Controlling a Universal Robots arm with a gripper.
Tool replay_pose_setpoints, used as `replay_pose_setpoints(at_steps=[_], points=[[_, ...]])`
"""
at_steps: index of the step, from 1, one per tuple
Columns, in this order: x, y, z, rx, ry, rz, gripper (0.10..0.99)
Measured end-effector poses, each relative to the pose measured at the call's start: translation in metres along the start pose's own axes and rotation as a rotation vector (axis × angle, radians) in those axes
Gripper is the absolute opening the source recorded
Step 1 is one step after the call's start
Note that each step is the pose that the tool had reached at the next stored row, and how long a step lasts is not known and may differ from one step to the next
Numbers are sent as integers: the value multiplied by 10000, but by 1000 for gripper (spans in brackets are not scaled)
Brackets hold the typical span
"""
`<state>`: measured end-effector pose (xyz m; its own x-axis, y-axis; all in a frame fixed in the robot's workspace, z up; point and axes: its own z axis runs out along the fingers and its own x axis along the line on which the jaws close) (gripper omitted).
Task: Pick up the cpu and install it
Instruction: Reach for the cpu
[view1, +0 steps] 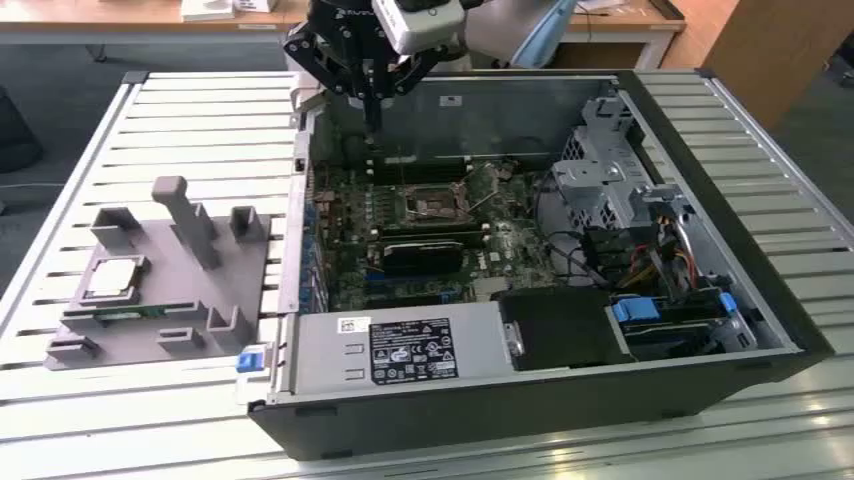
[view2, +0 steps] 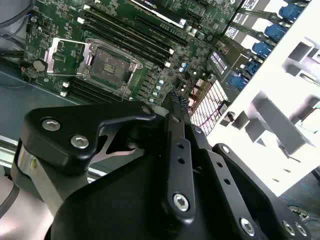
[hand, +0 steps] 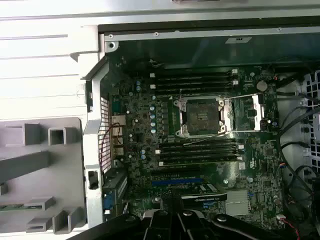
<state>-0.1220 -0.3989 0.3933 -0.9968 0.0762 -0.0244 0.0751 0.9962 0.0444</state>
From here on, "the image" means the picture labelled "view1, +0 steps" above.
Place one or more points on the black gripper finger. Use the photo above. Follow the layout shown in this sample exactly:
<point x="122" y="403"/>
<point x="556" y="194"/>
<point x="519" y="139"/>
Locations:
<point x="413" y="75"/>
<point x="320" y="60"/>

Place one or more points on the metal locking lever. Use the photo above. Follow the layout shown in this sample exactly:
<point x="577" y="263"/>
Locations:
<point x="401" y="167"/>
<point x="485" y="199"/>

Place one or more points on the silver CPU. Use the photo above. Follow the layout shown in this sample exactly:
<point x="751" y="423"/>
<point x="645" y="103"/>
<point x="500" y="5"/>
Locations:
<point x="112" y="276"/>

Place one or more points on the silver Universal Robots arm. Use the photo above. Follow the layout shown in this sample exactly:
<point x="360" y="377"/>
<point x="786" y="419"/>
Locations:
<point x="541" y="40"/>

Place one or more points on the CPU socket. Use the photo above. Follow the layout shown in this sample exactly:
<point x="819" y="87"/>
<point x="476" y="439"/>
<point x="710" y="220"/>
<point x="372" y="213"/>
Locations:
<point x="433" y="206"/>

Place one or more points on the white barcode sticker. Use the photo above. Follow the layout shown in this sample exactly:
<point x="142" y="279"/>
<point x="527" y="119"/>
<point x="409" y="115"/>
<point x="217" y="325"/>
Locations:
<point x="451" y="100"/>

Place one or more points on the white box blue print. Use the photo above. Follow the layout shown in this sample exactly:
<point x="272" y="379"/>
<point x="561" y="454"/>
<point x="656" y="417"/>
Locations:
<point x="256" y="5"/>

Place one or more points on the black RAM slot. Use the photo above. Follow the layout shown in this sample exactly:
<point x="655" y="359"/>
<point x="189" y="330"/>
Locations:
<point x="427" y="159"/>
<point x="427" y="233"/>
<point x="427" y="172"/>
<point x="427" y="165"/>
<point x="427" y="178"/>
<point x="475" y="240"/>
<point x="427" y="228"/>

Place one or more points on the white cardboard box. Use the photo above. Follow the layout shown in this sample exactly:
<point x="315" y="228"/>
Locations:
<point x="206" y="12"/>

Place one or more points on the wooden desk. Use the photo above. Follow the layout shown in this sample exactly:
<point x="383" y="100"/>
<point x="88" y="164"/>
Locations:
<point x="100" y="17"/>

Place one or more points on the silver drive cage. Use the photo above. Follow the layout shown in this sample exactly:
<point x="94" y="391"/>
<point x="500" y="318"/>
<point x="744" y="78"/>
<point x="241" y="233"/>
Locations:
<point x="603" y="172"/>

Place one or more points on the black graphics card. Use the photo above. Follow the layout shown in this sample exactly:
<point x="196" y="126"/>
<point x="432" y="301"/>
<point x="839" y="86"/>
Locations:
<point x="420" y="260"/>

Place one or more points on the green motherboard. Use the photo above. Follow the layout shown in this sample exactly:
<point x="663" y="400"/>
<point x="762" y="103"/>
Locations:
<point x="520" y="245"/>

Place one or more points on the silver chipset heatsink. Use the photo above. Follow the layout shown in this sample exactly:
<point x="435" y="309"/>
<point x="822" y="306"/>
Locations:
<point x="489" y="290"/>

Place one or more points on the grey parts rack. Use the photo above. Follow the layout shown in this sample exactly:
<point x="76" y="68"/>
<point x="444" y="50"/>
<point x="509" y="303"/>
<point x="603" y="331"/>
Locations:
<point x="166" y="280"/>

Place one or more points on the wooden cabinet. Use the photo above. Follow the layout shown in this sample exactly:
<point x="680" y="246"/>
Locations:
<point x="767" y="60"/>

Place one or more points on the black drive cover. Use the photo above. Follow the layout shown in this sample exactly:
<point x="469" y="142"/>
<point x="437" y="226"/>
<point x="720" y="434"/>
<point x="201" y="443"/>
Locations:
<point x="567" y="320"/>

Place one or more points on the green RAM stick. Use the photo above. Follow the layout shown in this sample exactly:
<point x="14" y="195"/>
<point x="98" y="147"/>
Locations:
<point x="154" y="311"/>

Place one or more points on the silver power supply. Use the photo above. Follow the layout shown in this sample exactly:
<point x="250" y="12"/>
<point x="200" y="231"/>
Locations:
<point x="320" y="350"/>

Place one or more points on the blue disk carrier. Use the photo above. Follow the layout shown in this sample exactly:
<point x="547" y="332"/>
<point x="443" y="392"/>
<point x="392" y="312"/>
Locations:
<point x="633" y="311"/>

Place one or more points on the blue case latch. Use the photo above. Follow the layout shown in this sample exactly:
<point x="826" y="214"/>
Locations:
<point x="248" y="362"/>

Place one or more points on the blue bay tab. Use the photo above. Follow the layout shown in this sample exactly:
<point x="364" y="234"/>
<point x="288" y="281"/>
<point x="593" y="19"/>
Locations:
<point x="727" y="306"/>

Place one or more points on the black PC case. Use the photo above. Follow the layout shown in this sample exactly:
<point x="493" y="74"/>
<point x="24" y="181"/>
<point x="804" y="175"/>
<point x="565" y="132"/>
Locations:
<point x="467" y="425"/>

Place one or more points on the disk bay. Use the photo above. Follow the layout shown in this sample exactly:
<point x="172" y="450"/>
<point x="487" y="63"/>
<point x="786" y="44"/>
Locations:
<point x="742" y="337"/>

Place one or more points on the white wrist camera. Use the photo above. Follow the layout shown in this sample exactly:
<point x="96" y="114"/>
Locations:
<point x="416" y="30"/>

